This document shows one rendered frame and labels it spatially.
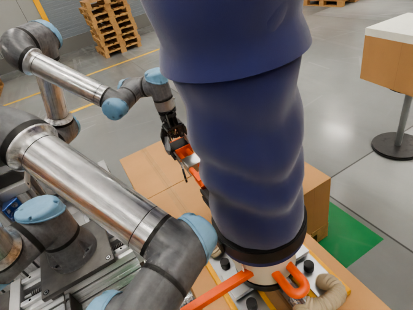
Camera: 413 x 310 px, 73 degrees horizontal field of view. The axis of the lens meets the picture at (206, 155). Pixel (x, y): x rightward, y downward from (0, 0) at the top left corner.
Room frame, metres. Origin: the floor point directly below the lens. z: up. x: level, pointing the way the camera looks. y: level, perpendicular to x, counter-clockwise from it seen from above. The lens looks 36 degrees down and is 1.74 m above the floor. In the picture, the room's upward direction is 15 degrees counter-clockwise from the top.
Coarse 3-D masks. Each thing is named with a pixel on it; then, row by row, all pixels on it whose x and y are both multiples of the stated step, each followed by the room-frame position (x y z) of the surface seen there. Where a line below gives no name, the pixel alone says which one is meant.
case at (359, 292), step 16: (304, 240) 0.52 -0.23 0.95; (320, 256) 0.45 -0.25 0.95; (208, 272) 0.50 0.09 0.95; (336, 272) 0.40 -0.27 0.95; (192, 288) 0.46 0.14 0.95; (208, 288) 0.45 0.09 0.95; (352, 288) 0.35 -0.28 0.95; (368, 288) 0.34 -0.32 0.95; (208, 304) 0.40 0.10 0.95; (224, 304) 0.39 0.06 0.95; (288, 304) 0.35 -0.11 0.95; (352, 304) 0.31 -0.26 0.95; (368, 304) 0.30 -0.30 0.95; (384, 304) 0.29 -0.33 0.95
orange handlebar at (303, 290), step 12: (180, 156) 0.94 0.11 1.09; (192, 168) 0.85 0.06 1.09; (288, 264) 0.37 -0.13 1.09; (240, 276) 0.38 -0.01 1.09; (252, 276) 0.38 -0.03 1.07; (276, 276) 0.36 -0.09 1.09; (300, 276) 0.34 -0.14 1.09; (216, 288) 0.36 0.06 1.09; (228, 288) 0.36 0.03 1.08; (288, 288) 0.32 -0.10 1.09; (300, 288) 0.31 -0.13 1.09; (204, 300) 0.34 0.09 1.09
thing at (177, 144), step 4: (176, 140) 1.05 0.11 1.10; (180, 140) 1.04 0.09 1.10; (184, 140) 1.03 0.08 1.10; (172, 144) 1.03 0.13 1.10; (176, 144) 1.02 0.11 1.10; (180, 144) 1.01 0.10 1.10; (184, 144) 1.00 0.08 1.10; (188, 144) 1.00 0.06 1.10; (176, 148) 0.99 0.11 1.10; (180, 148) 0.98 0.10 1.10; (184, 148) 0.98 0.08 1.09; (176, 152) 0.97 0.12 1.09; (180, 152) 0.98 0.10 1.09; (184, 152) 0.98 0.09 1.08; (192, 152) 0.99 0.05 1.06; (184, 156) 0.98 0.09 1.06
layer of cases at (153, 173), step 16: (160, 144) 1.98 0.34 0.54; (128, 160) 1.86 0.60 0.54; (144, 160) 1.81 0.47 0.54; (160, 160) 1.75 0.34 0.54; (176, 160) 1.70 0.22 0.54; (128, 176) 1.66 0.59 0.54; (144, 176) 1.61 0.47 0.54; (160, 176) 1.56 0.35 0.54; (176, 176) 1.51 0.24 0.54; (192, 176) 1.47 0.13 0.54; (304, 176) 1.20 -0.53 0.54; (320, 176) 1.17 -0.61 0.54; (144, 192) 1.43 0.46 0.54; (160, 192) 1.40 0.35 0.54; (176, 192) 1.35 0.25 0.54; (192, 192) 1.31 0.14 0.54; (304, 192) 1.08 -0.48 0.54; (320, 192) 1.11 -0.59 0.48; (160, 208) 1.25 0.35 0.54; (176, 208) 1.21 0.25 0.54; (192, 208) 1.18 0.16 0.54; (208, 208) 1.15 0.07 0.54; (320, 208) 1.11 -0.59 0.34; (320, 224) 1.11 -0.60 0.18
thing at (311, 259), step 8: (304, 256) 0.45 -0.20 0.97; (312, 256) 0.45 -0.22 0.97; (296, 264) 0.44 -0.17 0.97; (304, 264) 0.42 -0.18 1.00; (312, 264) 0.41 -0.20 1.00; (320, 264) 0.42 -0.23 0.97; (304, 272) 0.41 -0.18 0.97; (312, 272) 0.40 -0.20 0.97; (320, 272) 0.40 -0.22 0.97; (328, 272) 0.39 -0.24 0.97; (296, 280) 0.39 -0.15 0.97; (312, 280) 0.38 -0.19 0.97; (312, 288) 0.36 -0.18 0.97; (312, 296) 0.34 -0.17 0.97
